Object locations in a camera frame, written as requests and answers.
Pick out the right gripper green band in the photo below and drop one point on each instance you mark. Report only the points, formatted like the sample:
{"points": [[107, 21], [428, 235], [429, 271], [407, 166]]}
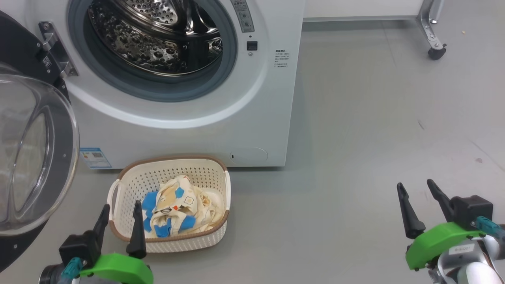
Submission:
{"points": [[438, 240]]}

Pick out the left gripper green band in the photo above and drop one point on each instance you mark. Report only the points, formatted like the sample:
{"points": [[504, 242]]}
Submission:
{"points": [[118, 270]]}

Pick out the yellow garment with blue patches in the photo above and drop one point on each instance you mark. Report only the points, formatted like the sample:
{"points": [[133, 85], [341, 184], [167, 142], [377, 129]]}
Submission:
{"points": [[173, 205]]}

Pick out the washing machine glass door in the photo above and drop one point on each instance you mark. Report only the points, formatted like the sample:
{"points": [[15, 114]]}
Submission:
{"points": [[59, 157]]}

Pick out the white front-load washing machine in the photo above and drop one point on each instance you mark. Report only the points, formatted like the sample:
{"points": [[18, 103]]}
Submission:
{"points": [[244, 118]]}

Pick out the stainless steel washing machine drum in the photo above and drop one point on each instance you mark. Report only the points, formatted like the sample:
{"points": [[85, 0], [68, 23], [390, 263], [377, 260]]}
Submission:
{"points": [[150, 43]]}

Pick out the metal washing machine door hinge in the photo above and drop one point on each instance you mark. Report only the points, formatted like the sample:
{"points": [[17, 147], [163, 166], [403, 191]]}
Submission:
{"points": [[55, 47]]}

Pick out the cream perforated laundry basket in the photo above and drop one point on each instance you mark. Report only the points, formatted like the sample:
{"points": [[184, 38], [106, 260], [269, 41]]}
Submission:
{"points": [[130, 185]]}

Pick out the blue energy label sticker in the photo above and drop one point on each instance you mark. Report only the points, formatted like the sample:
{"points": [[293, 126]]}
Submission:
{"points": [[94, 157]]}

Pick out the metal leg with caster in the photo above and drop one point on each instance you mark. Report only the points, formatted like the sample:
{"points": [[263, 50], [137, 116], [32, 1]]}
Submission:
{"points": [[430, 31]]}

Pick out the grey instruction sticker strip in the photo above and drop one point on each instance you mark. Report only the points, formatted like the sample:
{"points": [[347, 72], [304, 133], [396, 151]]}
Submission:
{"points": [[244, 15]]}

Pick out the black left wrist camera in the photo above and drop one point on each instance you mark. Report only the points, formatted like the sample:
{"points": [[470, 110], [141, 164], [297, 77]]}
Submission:
{"points": [[79, 246]]}

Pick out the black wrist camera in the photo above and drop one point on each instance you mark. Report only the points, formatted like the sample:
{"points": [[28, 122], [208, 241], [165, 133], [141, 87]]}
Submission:
{"points": [[79, 246], [471, 211]]}

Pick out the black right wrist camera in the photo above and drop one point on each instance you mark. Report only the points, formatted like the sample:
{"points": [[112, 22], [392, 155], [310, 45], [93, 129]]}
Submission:
{"points": [[471, 211]]}

